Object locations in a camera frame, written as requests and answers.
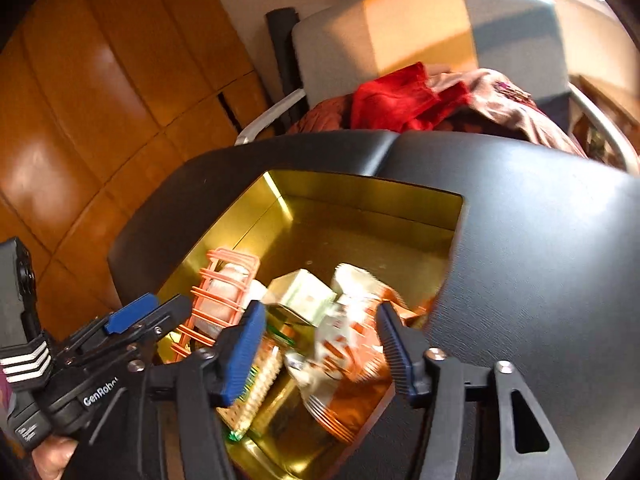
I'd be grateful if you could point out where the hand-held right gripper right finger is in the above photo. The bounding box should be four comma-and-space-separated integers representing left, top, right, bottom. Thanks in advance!
375, 301, 577, 480

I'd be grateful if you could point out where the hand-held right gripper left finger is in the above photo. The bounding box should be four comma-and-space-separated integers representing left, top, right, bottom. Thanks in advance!
135, 300, 267, 480

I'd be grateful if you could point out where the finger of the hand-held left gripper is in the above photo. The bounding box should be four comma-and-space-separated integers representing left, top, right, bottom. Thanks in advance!
65, 292, 162, 348
120, 294, 194, 362

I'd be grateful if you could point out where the large green cracker packet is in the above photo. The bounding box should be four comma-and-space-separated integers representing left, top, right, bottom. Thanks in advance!
216, 332, 285, 443

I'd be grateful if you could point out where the orange and white snack bag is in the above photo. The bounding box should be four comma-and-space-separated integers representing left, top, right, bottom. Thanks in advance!
284, 264, 437, 445

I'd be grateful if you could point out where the orange plastic rack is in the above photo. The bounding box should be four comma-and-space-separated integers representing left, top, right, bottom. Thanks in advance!
171, 248, 262, 362

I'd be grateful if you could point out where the white sock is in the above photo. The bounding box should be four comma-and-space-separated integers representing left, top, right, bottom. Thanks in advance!
207, 262, 268, 326

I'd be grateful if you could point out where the small cream box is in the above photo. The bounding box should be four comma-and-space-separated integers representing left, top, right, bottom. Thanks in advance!
264, 268, 337, 328

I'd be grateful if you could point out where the gold metal tin box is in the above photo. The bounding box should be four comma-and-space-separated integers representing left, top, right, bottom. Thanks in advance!
154, 170, 464, 480

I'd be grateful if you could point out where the person's left hand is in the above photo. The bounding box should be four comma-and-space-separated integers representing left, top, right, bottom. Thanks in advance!
31, 435, 78, 480

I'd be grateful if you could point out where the wooden wardrobe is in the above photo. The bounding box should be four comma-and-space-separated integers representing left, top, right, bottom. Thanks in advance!
0, 0, 277, 313

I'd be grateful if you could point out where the red cloth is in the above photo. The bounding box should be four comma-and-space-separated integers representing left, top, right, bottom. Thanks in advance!
349, 62, 472, 134

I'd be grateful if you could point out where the grey and yellow armchair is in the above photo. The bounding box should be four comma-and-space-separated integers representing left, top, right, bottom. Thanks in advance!
234, 0, 640, 177

